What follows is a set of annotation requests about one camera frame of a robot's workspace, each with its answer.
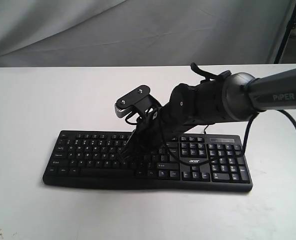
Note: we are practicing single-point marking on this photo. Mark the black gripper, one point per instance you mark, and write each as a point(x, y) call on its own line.
point(163, 124)

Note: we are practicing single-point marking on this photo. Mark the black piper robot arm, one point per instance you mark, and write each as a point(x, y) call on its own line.
point(218, 98)

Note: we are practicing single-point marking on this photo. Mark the black acer keyboard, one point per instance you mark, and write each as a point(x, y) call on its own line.
point(89, 160)

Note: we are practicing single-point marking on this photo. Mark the grey backdrop cloth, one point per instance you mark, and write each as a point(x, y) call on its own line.
point(119, 33)

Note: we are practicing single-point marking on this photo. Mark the black stand pole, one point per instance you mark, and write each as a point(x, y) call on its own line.
point(290, 25)

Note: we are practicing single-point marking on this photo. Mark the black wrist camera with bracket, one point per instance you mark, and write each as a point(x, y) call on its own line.
point(138, 101)

